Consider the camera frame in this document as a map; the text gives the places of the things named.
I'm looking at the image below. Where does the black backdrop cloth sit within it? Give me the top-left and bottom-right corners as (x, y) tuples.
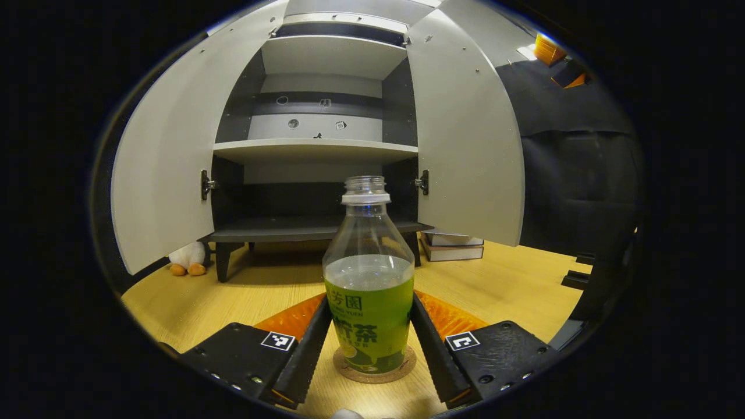
(93, 55), (645, 294)

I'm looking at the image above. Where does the thick dark-edged book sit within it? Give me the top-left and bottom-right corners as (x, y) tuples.
(420, 239), (485, 262)

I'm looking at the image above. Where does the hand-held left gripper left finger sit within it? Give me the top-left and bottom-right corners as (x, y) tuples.
(180, 293), (334, 410)

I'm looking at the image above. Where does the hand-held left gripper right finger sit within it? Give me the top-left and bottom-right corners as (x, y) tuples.
(410, 290), (562, 410)

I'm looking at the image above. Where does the grey cabinet with shelves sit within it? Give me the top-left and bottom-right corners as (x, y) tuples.
(198, 12), (434, 284)

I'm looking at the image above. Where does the grey cabinet door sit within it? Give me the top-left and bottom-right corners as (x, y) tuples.
(111, 0), (290, 276)
(406, 9), (526, 247)

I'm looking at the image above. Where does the green label clear bottle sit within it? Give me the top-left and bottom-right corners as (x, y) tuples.
(322, 176), (416, 375)

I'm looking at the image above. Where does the white book with picture cover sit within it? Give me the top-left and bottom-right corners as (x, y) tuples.
(420, 231), (485, 247)

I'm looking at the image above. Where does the white plush duck toy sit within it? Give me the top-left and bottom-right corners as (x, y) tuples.
(168, 242), (207, 277)

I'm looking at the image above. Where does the round cork coaster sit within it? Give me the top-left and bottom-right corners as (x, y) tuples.
(333, 345), (417, 385)

